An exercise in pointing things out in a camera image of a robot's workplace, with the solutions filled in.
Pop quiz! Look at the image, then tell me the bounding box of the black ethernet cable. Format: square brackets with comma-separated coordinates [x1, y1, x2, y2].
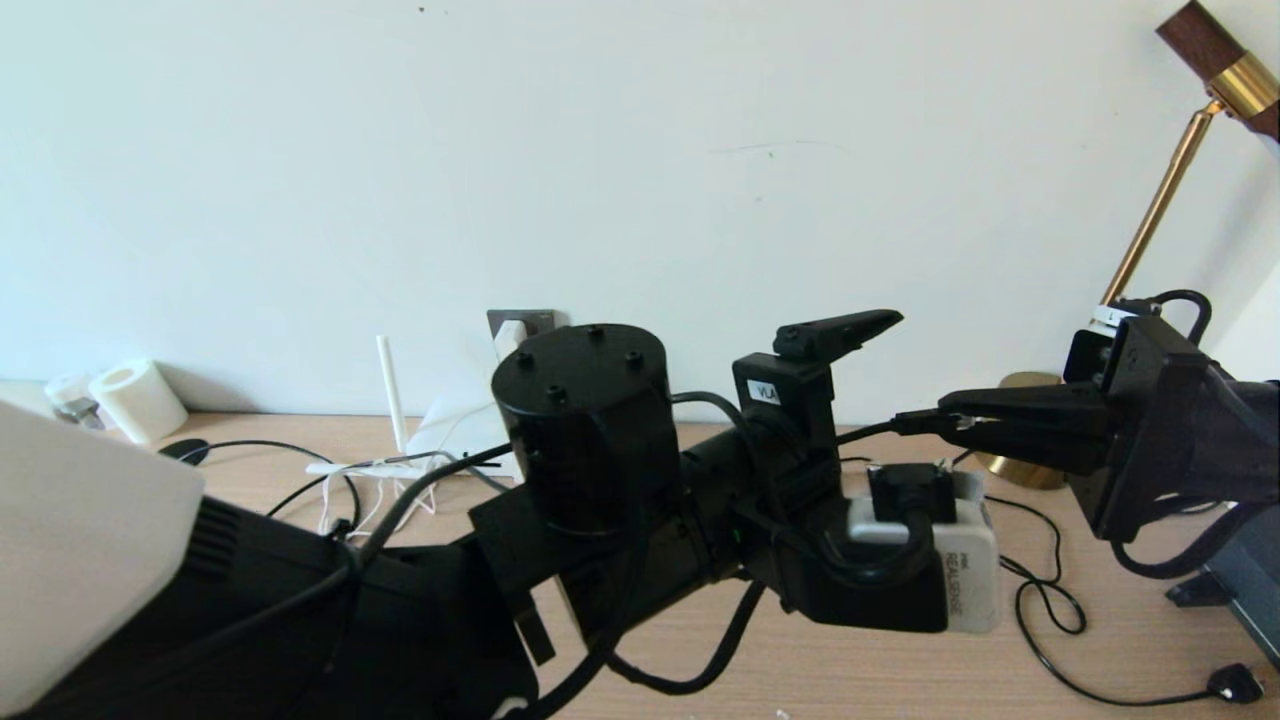
[185, 408, 991, 541]

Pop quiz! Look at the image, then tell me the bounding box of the white router with antennas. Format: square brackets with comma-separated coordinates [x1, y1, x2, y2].
[305, 336, 521, 481]

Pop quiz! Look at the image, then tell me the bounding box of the brass desk lamp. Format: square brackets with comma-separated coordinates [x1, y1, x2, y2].
[975, 0, 1280, 491]

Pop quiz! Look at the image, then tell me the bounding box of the white toilet paper roll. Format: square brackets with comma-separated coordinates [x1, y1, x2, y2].
[90, 360, 189, 445]

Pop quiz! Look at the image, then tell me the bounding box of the small clear container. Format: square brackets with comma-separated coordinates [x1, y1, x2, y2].
[44, 375, 101, 431]

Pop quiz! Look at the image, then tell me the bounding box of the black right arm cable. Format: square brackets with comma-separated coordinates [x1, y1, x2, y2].
[1110, 289, 1261, 581]

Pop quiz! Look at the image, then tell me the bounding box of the black standing frame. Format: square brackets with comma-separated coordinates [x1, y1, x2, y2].
[1165, 505, 1280, 673]

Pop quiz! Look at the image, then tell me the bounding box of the black lamp power cord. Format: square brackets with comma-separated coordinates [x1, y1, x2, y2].
[985, 495, 1263, 707]

